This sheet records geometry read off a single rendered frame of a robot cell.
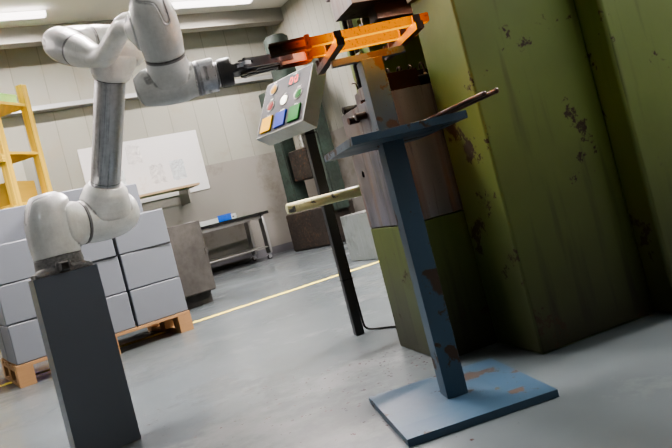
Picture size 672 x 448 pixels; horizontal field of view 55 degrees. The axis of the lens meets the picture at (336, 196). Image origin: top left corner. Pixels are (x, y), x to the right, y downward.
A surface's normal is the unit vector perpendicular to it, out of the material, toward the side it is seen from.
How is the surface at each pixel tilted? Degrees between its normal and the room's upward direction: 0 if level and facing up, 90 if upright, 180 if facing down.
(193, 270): 90
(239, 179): 90
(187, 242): 90
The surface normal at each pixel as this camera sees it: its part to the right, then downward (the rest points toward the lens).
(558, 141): 0.29, -0.08
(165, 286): 0.56, -0.14
